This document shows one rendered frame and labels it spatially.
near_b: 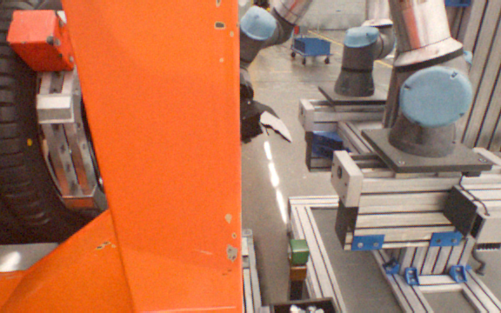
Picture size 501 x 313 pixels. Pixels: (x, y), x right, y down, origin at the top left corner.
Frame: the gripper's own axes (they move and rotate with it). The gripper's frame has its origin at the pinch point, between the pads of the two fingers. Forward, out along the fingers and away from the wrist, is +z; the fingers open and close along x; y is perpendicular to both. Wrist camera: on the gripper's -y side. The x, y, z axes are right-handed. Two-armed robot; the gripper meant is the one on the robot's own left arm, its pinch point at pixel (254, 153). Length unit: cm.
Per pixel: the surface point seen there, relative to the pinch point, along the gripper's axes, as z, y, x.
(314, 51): -440, 369, -116
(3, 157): -5.3, -17.7, 41.5
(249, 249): -16, 94, 26
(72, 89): -15.8, -18.1, 28.1
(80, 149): -8.2, -10.1, 32.1
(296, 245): 13.7, 18.3, -1.0
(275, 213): -43, 124, 13
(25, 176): -3.5, -13.2, 41.0
